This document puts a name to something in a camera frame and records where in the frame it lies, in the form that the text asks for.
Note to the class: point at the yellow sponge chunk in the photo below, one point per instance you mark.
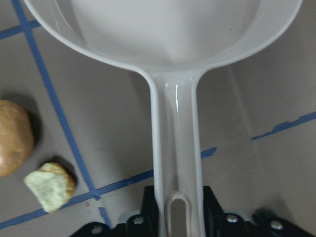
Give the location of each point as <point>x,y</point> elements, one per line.
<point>52,185</point>

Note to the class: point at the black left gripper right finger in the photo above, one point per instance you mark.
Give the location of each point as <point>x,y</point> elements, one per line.
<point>264,223</point>

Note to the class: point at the brown potato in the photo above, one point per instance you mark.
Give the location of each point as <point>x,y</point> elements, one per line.
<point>16,137</point>

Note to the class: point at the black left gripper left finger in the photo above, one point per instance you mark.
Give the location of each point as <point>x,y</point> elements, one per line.
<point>144,224</point>

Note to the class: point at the beige plastic dustpan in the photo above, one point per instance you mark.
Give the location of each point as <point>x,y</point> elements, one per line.
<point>171,44</point>

